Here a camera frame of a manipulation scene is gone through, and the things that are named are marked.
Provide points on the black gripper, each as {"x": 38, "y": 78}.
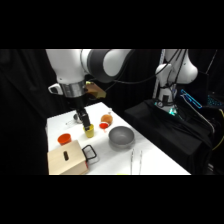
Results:
{"x": 81, "y": 108}

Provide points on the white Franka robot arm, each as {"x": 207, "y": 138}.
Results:
{"x": 70, "y": 65}

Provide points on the yellow cup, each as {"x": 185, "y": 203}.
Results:
{"x": 89, "y": 133}

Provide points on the small steel pot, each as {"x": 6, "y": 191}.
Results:
{"x": 75, "y": 118}

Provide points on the brown round food item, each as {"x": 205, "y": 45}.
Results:
{"x": 107, "y": 118}

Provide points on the orange plate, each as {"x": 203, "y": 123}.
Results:
{"x": 64, "y": 138}

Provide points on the large grey metal bowl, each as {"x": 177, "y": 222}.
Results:
{"x": 121, "y": 137}

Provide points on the light wooden box with slot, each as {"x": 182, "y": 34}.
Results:
{"x": 65, "y": 161}

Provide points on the thin metal stick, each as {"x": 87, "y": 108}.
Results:
{"x": 132, "y": 162}
{"x": 141, "y": 163}

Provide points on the black curtain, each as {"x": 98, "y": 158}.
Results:
{"x": 23, "y": 100}

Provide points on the black cloth covered stand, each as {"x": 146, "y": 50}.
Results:
{"x": 166, "y": 133}

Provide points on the blue lit device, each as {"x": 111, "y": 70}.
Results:
{"x": 191, "y": 98}

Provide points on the brown wrist camera box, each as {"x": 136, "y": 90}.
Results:
{"x": 96, "y": 90}

